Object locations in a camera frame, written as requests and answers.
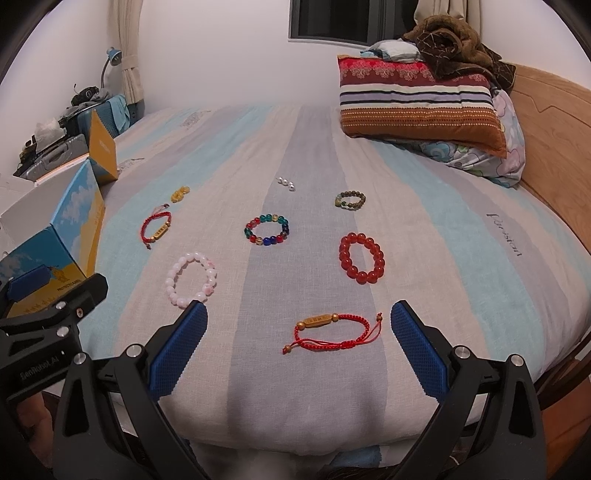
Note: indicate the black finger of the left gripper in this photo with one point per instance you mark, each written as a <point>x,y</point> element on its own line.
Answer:
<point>83,298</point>

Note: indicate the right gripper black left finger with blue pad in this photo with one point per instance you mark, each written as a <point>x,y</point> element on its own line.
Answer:
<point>109,423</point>

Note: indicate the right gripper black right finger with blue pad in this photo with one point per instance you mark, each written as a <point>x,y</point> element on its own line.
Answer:
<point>488,422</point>

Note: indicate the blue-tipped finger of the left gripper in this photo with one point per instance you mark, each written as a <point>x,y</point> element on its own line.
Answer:
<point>18,288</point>

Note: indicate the red cord bracelet gold tube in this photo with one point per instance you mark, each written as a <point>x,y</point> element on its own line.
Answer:
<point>334,332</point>

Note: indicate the person's left hand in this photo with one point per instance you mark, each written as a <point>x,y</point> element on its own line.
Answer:
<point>37,421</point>

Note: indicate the open white cardboard box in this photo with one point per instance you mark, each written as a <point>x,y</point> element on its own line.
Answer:
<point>58,223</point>

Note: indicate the small gold bead charm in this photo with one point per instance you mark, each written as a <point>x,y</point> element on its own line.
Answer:
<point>179,194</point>

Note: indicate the grey suitcase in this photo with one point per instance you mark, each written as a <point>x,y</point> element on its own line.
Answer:
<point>34,164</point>

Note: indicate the white plastic bag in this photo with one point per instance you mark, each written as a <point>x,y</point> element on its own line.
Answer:
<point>48,132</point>

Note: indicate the teal suitcase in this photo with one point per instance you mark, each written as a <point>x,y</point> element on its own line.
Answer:
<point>112,112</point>

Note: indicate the striped pastel bed sheet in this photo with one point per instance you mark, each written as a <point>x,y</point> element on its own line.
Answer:
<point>367,225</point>

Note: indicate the white pearl beads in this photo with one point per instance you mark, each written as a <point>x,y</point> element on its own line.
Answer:
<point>286,183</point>

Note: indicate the blue desk lamp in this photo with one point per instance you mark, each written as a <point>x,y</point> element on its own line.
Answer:
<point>113,58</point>

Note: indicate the beige curtain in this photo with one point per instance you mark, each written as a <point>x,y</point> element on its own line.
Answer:
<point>123,22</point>

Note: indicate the wooden headboard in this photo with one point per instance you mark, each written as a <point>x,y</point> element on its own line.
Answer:
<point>554,114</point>

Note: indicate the striped red orange pillow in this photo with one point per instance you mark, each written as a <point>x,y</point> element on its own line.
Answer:
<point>404,101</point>

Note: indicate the brown blanket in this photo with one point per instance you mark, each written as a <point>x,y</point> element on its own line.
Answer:
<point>452,48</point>

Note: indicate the dark window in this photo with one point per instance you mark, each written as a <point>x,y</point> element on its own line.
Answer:
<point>356,22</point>

